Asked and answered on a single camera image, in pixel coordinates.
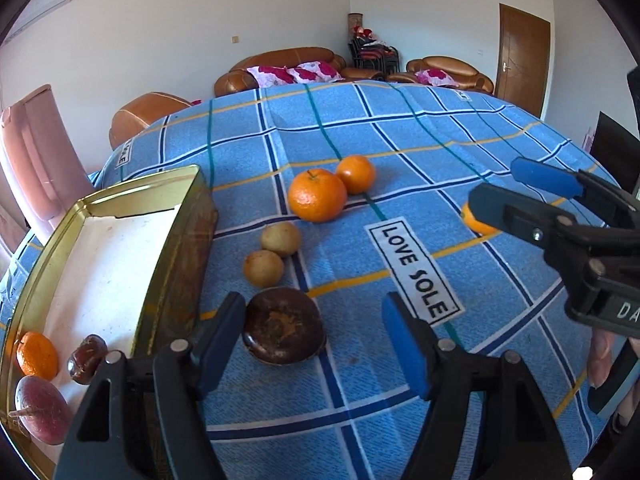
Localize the white air conditioner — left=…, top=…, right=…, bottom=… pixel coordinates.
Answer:
left=5, top=0, right=73, bottom=38

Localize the blue checked tablecloth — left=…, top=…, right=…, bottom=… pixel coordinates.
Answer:
left=0, top=80, right=626, bottom=480

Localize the large dark brown fruit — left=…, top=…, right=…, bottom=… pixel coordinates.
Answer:
left=241, top=287, right=327, bottom=365

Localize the person's right hand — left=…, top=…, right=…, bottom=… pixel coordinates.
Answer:
left=586, top=331, right=623, bottom=389

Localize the pink electric kettle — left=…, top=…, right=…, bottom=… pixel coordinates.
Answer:
left=0, top=84, right=96, bottom=241

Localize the small yellow-brown fruit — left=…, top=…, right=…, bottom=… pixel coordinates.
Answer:
left=260, top=221, right=302, bottom=258
left=243, top=250, right=285, bottom=288

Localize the small dark brown fruit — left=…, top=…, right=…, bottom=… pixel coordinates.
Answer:
left=67, top=334, right=108, bottom=386

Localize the brown leather armchair with cushion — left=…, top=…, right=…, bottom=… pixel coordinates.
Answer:
left=387, top=56, right=495, bottom=96

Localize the orange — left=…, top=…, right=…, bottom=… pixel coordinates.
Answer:
left=460, top=201, right=501, bottom=236
left=335, top=155, right=377, bottom=195
left=287, top=168, right=348, bottom=224
left=16, top=331, right=60, bottom=382

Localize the gold metal tin tray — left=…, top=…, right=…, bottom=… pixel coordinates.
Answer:
left=0, top=164, right=220, bottom=480

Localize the small floral pink cushion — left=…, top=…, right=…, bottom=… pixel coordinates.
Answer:
left=416, top=68, right=456, bottom=87

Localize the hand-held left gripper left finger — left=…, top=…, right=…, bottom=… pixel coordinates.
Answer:
left=52, top=291, right=247, bottom=480

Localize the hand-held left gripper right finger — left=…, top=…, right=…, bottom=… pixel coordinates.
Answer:
left=381, top=291, right=573, bottom=480

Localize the stack of dark chairs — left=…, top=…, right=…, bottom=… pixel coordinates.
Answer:
left=347, top=35, right=400, bottom=76

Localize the brown wooden door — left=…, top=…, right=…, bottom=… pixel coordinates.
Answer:
left=497, top=3, right=552, bottom=120

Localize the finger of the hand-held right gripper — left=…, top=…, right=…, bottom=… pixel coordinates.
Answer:
left=467, top=182, right=640, bottom=262
left=510, top=156, right=640, bottom=231

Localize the black television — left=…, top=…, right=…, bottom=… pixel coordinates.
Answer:
left=590, top=111, right=640, bottom=181

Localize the long brown leather sofa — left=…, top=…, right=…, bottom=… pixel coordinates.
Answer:
left=214, top=47, right=386, bottom=97

